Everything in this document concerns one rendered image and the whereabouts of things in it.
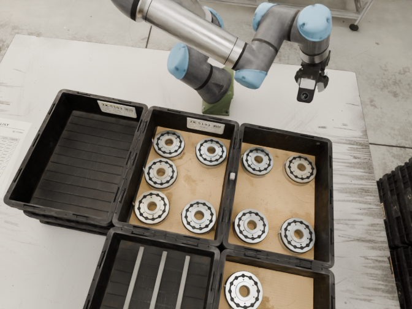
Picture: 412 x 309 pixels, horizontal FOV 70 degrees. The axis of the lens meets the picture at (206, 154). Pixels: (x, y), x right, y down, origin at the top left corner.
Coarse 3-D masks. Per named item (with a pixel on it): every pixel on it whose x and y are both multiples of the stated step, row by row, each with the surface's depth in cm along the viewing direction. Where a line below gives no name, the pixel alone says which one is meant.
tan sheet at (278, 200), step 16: (240, 160) 100; (256, 160) 101; (240, 176) 98; (272, 176) 98; (240, 192) 95; (256, 192) 95; (272, 192) 96; (288, 192) 96; (304, 192) 97; (240, 208) 93; (256, 208) 93; (272, 208) 93; (288, 208) 94; (304, 208) 94; (272, 224) 91; (272, 240) 89; (304, 256) 87
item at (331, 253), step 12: (240, 132) 93; (276, 132) 95; (288, 132) 95; (240, 144) 92; (228, 204) 83; (228, 216) 81; (228, 228) 80; (252, 252) 77; (264, 252) 77; (312, 264) 77; (324, 264) 77
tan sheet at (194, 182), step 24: (168, 144) 101; (192, 144) 102; (192, 168) 98; (216, 168) 98; (144, 192) 93; (168, 192) 94; (192, 192) 94; (216, 192) 95; (168, 216) 90; (216, 216) 91
